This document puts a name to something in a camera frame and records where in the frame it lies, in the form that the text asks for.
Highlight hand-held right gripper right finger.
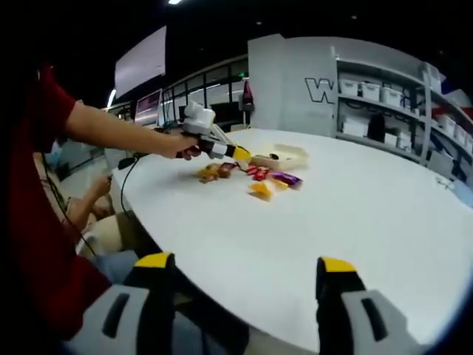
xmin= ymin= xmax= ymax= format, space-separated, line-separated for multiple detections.
xmin=316 ymin=256 xmax=423 ymax=355

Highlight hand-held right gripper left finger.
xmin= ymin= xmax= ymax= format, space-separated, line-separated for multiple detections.
xmin=78 ymin=251 xmax=177 ymax=355

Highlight beige food container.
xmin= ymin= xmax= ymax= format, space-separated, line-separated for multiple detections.
xmin=251 ymin=143 xmax=310 ymax=168

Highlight person's left hand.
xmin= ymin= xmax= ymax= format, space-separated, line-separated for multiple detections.
xmin=161 ymin=130 xmax=203 ymax=160

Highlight computer monitor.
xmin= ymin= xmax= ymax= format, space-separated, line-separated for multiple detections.
xmin=134 ymin=87 xmax=164 ymax=126

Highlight red hanging garment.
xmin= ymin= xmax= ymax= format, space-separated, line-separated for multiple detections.
xmin=242 ymin=79 xmax=256 ymax=112

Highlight person's blue jeans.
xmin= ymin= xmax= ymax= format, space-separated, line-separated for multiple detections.
xmin=90 ymin=249 xmax=256 ymax=355

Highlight white hanging screen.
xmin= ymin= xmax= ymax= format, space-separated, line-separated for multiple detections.
xmin=113 ymin=24 xmax=168 ymax=100

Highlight white box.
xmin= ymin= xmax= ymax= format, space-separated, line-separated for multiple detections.
xmin=341 ymin=118 xmax=369 ymax=137

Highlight person's red shirt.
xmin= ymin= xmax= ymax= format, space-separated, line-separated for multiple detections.
xmin=7 ymin=62 xmax=112 ymax=341

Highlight black bag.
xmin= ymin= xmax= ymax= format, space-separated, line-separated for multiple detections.
xmin=367 ymin=112 xmax=386 ymax=143

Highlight group of white storage bins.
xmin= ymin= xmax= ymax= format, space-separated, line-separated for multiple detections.
xmin=338 ymin=77 xmax=473 ymax=156

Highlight grey metal shelving unit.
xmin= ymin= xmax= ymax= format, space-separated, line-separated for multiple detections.
xmin=333 ymin=46 xmax=473 ymax=175

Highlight blue cloth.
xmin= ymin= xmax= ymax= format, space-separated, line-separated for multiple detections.
xmin=453 ymin=180 xmax=473 ymax=210

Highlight red blue banner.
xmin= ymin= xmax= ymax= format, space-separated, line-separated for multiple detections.
xmin=439 ymin=73 xmax=473 ymax=115

